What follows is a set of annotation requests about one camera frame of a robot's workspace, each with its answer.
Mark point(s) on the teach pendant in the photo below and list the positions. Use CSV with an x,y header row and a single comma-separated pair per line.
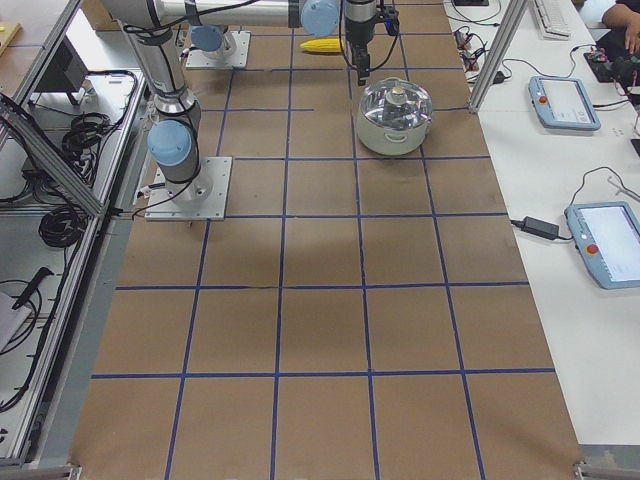
x,y
606,236
562,104

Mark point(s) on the yellow corn cob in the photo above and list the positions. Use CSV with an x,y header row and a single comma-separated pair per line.
x,y
322,46

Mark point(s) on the black power adapter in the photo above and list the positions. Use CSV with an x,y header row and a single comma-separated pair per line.
x,y
540,228

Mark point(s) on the far teach pendant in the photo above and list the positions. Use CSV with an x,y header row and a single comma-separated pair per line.
x,y
562,104

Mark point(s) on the near teach pendant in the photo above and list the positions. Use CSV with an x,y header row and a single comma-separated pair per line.
x,y
606,236

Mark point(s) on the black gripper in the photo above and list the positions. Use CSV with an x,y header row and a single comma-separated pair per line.
x,y
357,31

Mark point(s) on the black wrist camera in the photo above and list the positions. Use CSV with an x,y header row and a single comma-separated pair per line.
x,y
389,17

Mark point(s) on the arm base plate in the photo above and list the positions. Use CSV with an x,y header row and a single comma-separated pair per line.
x,y
230,55
206,197

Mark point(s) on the white keyboard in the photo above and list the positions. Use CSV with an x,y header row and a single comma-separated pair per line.
x,y
550,19

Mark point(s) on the small circuit board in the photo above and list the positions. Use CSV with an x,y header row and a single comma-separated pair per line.
x,y
463,38
471,59

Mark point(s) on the glass pot lid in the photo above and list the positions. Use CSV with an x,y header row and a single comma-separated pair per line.
x,y
396,104

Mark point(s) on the brown paper table cover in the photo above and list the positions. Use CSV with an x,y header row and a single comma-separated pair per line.
x,y
352,317

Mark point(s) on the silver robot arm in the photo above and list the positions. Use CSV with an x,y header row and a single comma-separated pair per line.
x,y
149,25
213,41

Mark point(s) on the pale green cooking pot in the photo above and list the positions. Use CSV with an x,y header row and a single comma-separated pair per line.
x,y
388,142

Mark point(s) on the aluminium frame post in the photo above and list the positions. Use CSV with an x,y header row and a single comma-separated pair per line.
x,y
501,42

